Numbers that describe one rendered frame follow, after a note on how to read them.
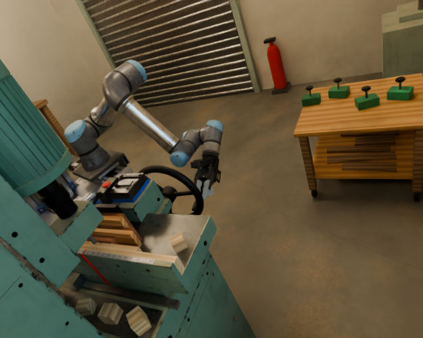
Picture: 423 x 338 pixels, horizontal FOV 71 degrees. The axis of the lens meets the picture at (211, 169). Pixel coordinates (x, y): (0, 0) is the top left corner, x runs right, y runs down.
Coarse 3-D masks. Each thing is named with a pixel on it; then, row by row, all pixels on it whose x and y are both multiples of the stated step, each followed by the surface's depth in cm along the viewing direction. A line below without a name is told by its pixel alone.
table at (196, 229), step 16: (160, 208) 100; (144, 224) 91; (160, 224) 89; (176, 224) 86; (192, 224) 84; (208, 224) 83; (144, 240) 85; (160, 240) 83; (192, 240) 79; (208, 240) 83; (192, 256) 75; (80, 272) 92; (112, 272) 82; (128, 272) 78; (192, 272) 75; (160, 288) 77; (176, 288) 73
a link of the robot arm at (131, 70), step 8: (128, 64) 126; (136, 64) 128; (120, 72) 121; (128, 72) 123; (136, 72) 126; (144, 72) 130; (128, 80) 122; (136, 80) 126; (144, 80) 132; (136, 88) 129; (104, 104) 142; (96, 112) 150; (104, 112) 146; (112, 112) 146; (88, 120) 152; (96, 120) 151; (104, 120) 151; (112, 120) 157; (104, 128) 156
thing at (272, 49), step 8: (264, 40) 319; (272, 40) 314; (272, 48) 317; (272, 56) 321; (280, 56) 323; (272, 64) 327; (280, 64) 326; (272, 72) 334; (280, 72) 330; (280, 80) 335; (280, 88) 341; (288, 88) 341
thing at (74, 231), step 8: (80, 208) 78; (88, 208) 78; (96, 208) 81; (72, 216) 76; (80, 216) 76; (88, 216) 78; (96, 216) 81; (56, 224) 76; (64, 224) 74; (72, 224) 74; (80, 224) 76; (88, 224) 78; (96, 224) 81; (56, 232) 73; (64, 232) 72; (72, 232) 74; (80, 232) 76; (88, 232) 78; (64, 240) 72; (72, 240) 74; (80, 240) 76; (72, 248) 74
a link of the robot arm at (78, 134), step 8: (80, 120) 150; (72, 128) 146; (80, 128) 145; (88, 128) 149; (96, 128) 153; (72, 136) 144; (80, 136) 145; (88, 136) 149; (96, 136) 154; (72, 144) 148; (80, 144) 147; (88, 144) 149; (96, 144) 153; (80, 152) 150
